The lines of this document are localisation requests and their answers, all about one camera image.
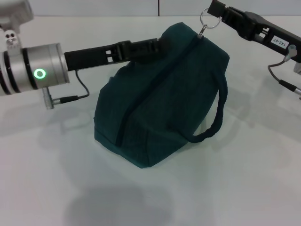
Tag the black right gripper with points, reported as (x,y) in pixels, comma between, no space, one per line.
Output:
(272,35)

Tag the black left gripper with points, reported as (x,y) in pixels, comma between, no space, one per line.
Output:
(94,56)

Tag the dark teal insulated lunch bag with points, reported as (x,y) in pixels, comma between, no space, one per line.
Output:
(164,94)

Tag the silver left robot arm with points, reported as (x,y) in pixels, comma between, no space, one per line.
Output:
(30,68)

